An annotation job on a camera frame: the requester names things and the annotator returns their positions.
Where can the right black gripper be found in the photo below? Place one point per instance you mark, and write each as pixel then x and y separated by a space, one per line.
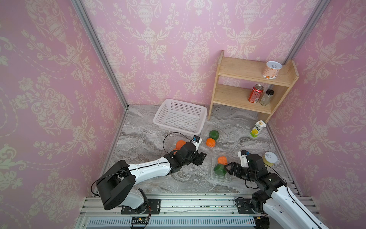
pixel 234 166

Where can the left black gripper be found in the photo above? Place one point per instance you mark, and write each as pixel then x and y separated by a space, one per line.
pixel 200 158

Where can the green fruit container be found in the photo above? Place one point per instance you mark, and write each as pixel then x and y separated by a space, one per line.
pixel 214 134
pixel 220 170

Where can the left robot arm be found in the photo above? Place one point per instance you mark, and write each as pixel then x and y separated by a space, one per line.
pixel 116 185

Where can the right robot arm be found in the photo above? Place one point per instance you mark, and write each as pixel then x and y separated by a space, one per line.
pixel 274 197

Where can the yellow tin can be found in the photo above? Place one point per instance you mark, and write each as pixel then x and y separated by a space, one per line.
pixel 270 159

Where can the white plastic basket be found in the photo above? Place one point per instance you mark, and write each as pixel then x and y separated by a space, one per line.
pixel 183 117

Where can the lemon drink carton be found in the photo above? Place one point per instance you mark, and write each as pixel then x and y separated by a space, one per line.
pixel 258 127

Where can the glass jar black lid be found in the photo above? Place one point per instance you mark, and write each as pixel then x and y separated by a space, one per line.
pixel 266 98

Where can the red soda can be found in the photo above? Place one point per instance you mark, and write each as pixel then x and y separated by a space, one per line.
pixel 256 93

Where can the white orange paper cup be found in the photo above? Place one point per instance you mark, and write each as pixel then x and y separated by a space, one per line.
pixel 271 70

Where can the wooden two-tier shelf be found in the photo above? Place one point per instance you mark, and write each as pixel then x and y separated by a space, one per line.
pixel 251 71

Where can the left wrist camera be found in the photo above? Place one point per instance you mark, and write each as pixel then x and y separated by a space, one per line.
pixel 196 140

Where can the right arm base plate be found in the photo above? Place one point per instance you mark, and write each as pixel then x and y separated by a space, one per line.
pixel 244 206

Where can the aluminium rail frame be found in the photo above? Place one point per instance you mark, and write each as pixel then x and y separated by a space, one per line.
pixel 183 211

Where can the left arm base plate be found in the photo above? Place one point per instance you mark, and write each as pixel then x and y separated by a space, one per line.
pixel 152 206

